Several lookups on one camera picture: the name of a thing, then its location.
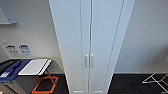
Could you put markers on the orange table frame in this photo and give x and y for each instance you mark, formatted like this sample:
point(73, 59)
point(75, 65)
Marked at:
point(42, 90)

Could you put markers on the blue wall sign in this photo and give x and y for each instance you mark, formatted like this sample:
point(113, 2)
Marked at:
point(24, 49)

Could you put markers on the blue cloth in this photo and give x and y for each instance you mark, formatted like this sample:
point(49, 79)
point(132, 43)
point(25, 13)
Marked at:
point(13, 68)

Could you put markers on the white wall sign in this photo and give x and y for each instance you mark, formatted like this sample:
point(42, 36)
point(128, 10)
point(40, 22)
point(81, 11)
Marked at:
point(11, 50)

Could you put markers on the grey wall panel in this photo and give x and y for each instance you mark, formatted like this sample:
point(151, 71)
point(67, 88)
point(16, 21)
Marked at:
point(5, 16)

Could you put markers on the white wardrobe door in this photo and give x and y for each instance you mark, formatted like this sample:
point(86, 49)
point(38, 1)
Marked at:
point(103, 36)
point(71, 36)

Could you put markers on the white wardrobe carcass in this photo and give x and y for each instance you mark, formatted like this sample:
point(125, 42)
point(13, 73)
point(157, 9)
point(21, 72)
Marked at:
point(122, 33)

